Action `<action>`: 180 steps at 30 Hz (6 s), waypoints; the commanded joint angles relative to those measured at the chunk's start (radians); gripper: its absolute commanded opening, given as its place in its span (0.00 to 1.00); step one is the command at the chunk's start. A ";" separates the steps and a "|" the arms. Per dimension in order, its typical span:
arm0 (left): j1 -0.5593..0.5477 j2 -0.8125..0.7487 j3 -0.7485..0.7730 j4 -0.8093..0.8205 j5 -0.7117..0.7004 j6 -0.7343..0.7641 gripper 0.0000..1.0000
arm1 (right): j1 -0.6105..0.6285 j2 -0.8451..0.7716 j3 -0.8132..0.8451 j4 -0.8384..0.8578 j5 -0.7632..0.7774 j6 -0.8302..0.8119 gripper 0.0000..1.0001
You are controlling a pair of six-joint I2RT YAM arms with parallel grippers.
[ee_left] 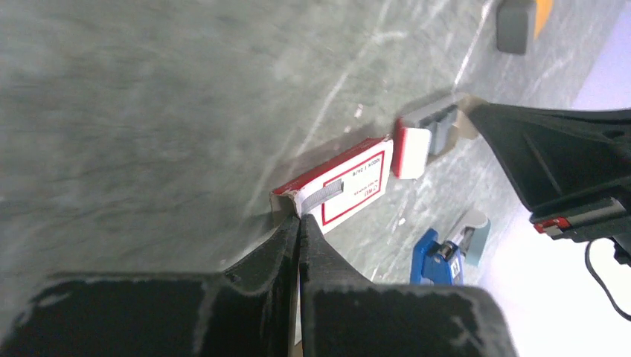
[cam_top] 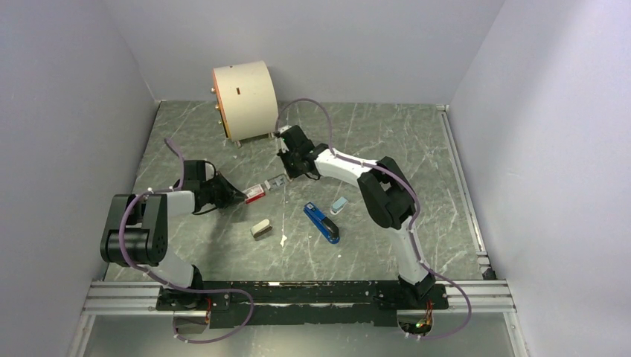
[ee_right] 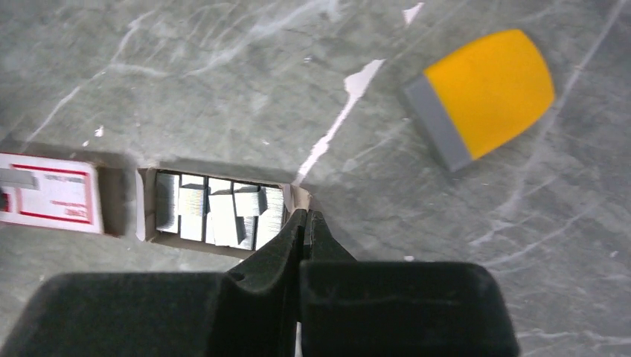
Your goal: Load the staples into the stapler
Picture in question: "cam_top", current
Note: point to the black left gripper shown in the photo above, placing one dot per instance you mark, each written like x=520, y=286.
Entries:
x=230, y=195

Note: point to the beige brown small box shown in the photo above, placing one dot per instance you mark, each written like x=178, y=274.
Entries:
x=258, y=230

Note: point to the aluminium front rail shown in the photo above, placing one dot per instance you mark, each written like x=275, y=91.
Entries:
x=143, y=298

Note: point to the aluminium right side rail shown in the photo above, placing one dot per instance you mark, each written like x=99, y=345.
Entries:
x=486, y=270

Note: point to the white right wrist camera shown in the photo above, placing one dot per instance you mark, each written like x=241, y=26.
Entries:
x=282, y=130

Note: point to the red white staple box sleeve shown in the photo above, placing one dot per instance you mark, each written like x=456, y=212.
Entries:
x=254, y=193

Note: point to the light blue small box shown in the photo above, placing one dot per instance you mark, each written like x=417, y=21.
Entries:
x=338, y=205

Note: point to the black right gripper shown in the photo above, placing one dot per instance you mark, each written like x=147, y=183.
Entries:
x=283, y=154

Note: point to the aluminium rail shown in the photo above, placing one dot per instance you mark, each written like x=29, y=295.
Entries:
x=486, y=270
x=143, y=298

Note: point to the beige cylindrical drum device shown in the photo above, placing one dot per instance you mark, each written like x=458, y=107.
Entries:
x=246, y=100

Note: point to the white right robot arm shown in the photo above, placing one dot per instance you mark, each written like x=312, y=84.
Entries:
x=388, y=197

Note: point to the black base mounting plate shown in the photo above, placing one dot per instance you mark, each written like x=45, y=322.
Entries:
x=266, y=315

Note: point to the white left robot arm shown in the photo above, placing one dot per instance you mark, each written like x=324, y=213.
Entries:
x=136, y=229

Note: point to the blue black stapler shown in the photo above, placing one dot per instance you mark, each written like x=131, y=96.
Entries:
x=324, y=224

